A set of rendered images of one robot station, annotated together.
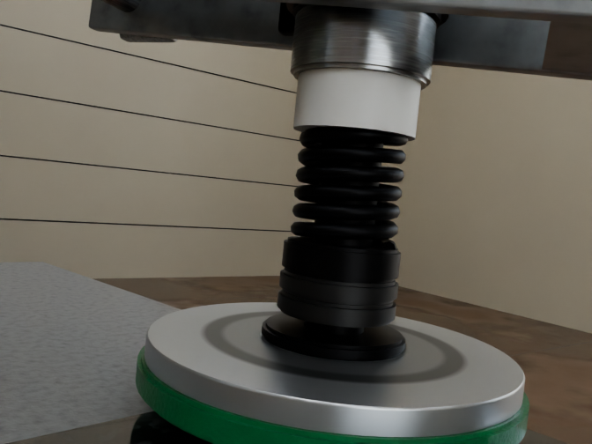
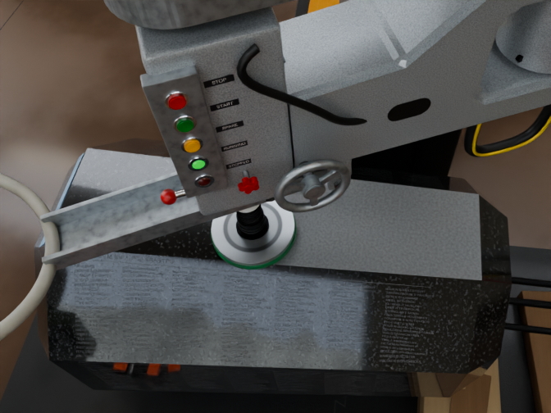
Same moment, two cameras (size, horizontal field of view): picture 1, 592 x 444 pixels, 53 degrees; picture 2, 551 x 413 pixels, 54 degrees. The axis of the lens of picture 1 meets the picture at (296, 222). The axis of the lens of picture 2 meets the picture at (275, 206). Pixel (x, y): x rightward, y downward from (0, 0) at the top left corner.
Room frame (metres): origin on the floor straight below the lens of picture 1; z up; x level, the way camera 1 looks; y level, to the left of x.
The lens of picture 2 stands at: (1.01, -0.30, 2.04)
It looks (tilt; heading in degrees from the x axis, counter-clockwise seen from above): 57 degrees down; 152
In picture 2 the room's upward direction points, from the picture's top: 9 degrees counter-clockwise
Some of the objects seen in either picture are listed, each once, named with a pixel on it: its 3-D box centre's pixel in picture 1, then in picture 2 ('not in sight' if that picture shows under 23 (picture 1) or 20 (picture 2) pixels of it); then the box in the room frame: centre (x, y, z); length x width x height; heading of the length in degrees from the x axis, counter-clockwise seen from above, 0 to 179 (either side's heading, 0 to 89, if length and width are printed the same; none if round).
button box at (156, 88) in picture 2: not in sight; (190, 138); (0.43, -0.13, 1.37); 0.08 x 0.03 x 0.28; 70
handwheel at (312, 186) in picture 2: not in sight; (307, 172); (0.50, 0.04, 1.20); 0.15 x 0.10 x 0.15; 70
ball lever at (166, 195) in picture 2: not in sight; (179, 193); (0.37, -0.17, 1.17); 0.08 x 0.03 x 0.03; 70
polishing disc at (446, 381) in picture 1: (331, 350); (252, 227); (0.35, -0.03, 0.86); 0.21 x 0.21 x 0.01
